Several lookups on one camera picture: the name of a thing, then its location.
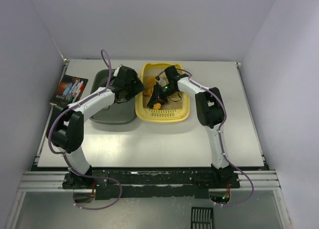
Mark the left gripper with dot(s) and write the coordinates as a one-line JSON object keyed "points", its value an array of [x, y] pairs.
{"points": [[136, 83]]}

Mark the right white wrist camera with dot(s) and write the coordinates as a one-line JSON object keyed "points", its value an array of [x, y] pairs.
{"points": [[162, 81]]}

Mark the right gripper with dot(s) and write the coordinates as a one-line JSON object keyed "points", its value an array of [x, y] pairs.
{"points": [[157, 96]]}

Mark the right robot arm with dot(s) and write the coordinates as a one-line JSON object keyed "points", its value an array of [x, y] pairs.
{"points": [[210, 112]]}

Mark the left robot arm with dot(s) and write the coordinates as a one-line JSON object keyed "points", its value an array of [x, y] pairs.
{"points": [[65, 132]]}

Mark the dark grey plastic tray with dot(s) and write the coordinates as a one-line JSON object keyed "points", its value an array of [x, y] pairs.
{"points": [[115, 114]]}

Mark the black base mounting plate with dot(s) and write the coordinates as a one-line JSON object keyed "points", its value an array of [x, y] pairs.
{"points": [[108, 187]]}

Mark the book with markers cover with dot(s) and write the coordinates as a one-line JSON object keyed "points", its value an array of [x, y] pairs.
{"points": [[69, 90]]}

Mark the yellow litter box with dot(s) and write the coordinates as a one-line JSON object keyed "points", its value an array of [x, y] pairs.
{"points": [[170, 113]]}

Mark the black vent grille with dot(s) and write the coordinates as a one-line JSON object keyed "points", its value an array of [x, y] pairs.
{"points": [[202, 218]]}

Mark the aluminium frame rail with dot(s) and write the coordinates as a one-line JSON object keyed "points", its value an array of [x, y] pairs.
{"points": [[52, 181]]}

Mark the beige litter pellets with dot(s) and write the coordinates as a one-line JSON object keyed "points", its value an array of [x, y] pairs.
{"points": [[175, 98]]}

